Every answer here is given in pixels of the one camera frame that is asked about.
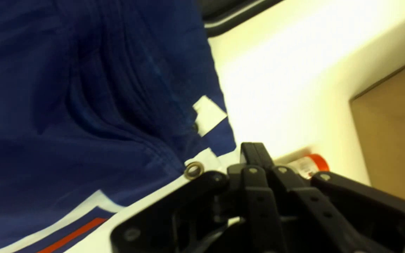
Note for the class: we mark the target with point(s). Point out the cardboard box with label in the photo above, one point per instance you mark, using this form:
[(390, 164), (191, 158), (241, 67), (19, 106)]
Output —
[(395, 136)]

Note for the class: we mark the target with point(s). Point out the red toy ketchup bottle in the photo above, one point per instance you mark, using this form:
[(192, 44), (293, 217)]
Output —
[(310, 164)]

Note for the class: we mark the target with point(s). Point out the blue cloth with white stripes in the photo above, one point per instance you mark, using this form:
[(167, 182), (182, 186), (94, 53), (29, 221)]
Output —
[(81, 117)]

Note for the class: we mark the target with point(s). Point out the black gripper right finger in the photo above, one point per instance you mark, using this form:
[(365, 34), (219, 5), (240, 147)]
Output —
[(334, 211)]

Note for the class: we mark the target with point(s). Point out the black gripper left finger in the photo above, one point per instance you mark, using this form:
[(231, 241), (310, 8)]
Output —
[(189, 216)]

